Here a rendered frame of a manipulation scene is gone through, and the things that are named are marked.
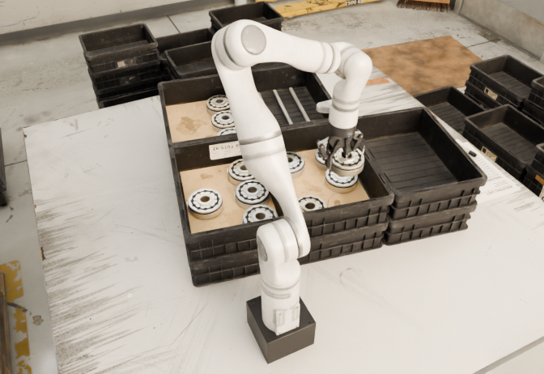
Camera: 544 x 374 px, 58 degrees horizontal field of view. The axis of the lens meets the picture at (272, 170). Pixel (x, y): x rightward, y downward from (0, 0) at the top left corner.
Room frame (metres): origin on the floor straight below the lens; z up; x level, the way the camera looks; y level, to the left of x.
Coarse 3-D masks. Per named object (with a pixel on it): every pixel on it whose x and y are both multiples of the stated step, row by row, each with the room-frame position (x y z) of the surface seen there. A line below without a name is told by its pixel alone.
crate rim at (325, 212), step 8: (288, 128) 1.32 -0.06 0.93; (296, 128) 1.32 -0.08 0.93; (304, 128) 1.33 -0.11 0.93; (360, 144) 1.24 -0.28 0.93; (368, 160) 1.16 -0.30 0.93; (376, 168) 1.12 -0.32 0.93; (384, 184) 1.05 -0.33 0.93; (392, 192) 1.02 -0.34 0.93; (368, 200) 0.98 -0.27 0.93; (376, 200) 0.98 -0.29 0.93; (384, 200) 0.98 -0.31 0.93; (392, 200) 0.99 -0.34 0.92; (328, 208) 0.95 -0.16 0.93; (336, 208) 0.95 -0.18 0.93; (344, 208) 0.95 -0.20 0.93; (352, 208) 0.96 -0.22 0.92; (360, 208) 0.97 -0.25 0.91; (368, 208) 0.97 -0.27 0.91; (304, 216) 0.92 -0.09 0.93; (312, 216) 0.93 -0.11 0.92; (320, 216) 0.94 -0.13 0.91; (328, 216) 0.94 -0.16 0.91
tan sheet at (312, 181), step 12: (312, 156) 1.30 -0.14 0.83; (312, 168) 1.23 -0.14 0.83; (300, 180) 1.18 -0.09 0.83; (312, 180) 1.18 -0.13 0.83; (324, 180) 1.18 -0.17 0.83; (300, 192) 1.12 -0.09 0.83; (312, 192) 1.12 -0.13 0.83; (324, 192) 1.12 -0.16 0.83; (360, 192) 1.12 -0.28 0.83; (336, 204) 1.07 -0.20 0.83
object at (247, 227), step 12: (180, 144) 1.24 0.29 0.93; (192, 144) 1.24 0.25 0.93; (204, 144) 1.24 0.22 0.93; (180, 192) 1.02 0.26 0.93; (180, 204) 0.97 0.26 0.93; (180, 216) 0.92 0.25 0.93; (228, 228) 0.88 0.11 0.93; (240, 228) 0.88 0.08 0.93; (252, 228) 0.89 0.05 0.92; (192, 240) 0.85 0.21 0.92; (204, 240) 0.85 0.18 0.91
